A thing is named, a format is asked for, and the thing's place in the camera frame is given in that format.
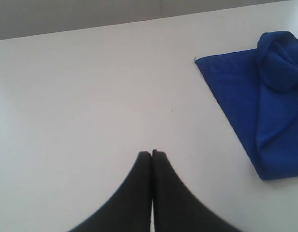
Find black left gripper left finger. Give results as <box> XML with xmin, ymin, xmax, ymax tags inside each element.
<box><xmin>71</xmin><ymin>151</ymin><xmax>152</xmax><ymax>232</ymax></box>

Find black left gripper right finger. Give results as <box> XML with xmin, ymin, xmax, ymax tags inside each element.
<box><xmin>151</xmin><ymin>150</ymin><xmax>239</xmax><ymax>232</ymax></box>

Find blue towel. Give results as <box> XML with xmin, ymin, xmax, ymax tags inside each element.
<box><xmin>195</xmin><ymin>31</ymin><xmax>298</xmax><ymax>180</ymax></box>

